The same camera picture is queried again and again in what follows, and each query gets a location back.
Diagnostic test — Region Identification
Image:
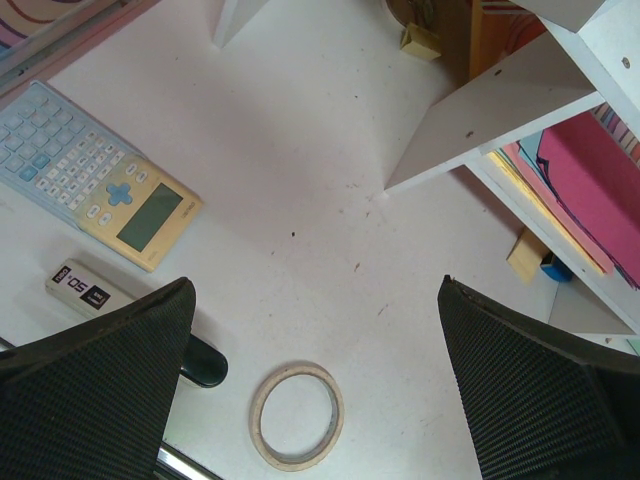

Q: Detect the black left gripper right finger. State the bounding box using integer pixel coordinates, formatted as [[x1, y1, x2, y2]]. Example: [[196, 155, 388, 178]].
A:
[[437, 276, 639, 479]]

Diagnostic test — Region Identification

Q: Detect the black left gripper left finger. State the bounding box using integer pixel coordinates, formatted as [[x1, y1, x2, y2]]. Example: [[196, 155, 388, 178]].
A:
[[1, 277, 196, 479]]

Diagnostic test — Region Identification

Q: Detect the blue microfiber duster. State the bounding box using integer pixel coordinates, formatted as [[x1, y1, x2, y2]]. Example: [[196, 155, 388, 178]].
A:
[[540, 252, 573, 283]]

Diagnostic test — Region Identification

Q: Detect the white wooden bookshelf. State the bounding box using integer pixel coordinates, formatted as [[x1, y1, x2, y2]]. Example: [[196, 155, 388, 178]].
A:
[[385, 1, 639, 332]]

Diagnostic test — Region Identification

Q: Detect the white staples box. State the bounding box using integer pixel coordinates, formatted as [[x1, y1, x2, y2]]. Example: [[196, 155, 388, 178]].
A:
[[45, 259, 134, 319]]

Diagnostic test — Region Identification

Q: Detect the black stapler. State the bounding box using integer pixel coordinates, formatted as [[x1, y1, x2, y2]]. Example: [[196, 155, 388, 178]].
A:
[[151, 335, 228, 479]]

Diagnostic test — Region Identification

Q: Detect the masking tape roll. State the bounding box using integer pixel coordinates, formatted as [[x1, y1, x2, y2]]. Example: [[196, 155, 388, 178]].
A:
[[248, 360, 346, 473]]

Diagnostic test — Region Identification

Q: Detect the stack of coloured paper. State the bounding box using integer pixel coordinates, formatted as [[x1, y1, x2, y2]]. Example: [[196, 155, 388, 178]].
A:
[[490, 104, 639, 289]]

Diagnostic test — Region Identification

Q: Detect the calculator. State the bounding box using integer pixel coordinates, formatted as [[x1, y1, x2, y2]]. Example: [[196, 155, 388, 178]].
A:
[[1, 81, 203, 272]]

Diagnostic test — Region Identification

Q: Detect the yellow sticky note pad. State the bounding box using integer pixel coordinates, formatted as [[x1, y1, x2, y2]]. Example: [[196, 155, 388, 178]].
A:
[[400, 23, 442, 61]]

